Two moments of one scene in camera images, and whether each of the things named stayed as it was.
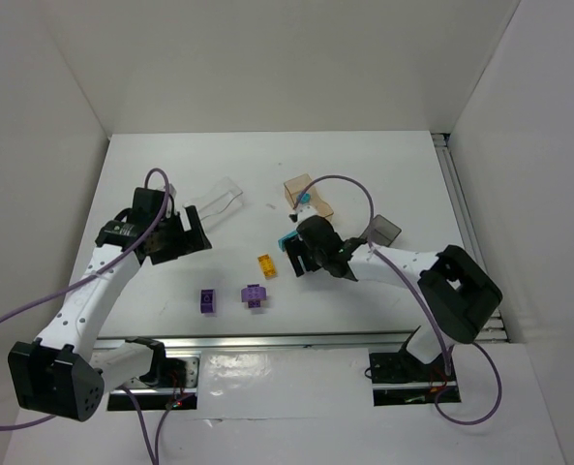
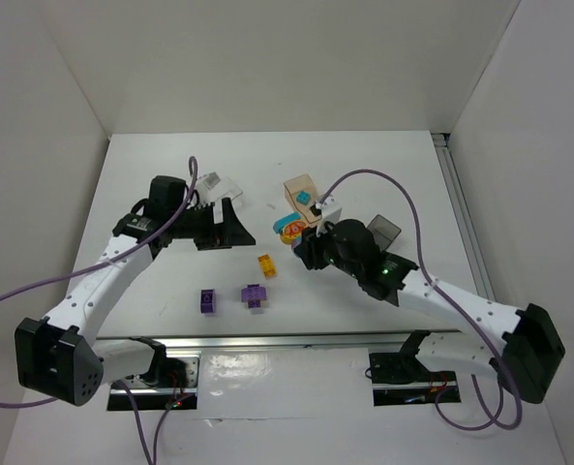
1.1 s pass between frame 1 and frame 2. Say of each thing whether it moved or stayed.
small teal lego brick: stayed
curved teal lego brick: moved
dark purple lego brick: stayed
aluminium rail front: stayed
